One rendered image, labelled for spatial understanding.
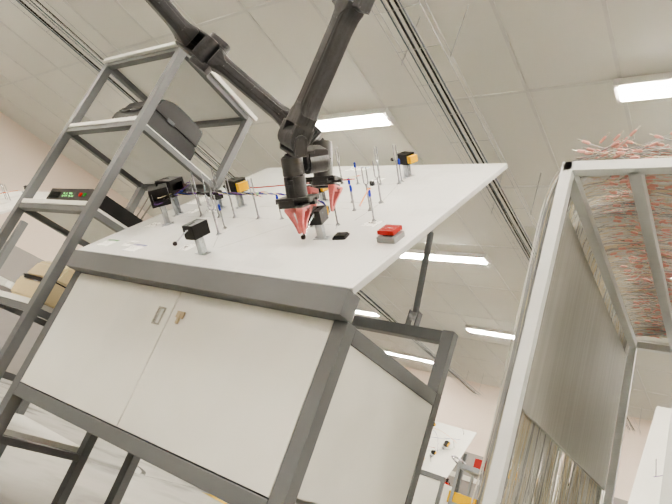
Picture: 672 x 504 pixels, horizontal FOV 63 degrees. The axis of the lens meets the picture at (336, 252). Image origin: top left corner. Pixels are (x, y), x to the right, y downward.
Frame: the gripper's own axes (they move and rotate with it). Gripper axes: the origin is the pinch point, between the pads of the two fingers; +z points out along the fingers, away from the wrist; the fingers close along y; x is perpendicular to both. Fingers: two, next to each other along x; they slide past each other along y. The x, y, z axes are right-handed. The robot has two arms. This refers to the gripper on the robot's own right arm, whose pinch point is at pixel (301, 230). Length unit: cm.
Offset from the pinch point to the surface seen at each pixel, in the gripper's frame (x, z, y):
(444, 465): -538, 449, 105
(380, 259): 3.5, 7.7, -22.2
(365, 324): -38, 42, 0
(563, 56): -271, -52, -66
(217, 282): 12.0, 10.5, 21.0
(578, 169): -31, -7, -68
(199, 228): -1.3, -2.0, 33.7
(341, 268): 8.4, 8.4, -13.6
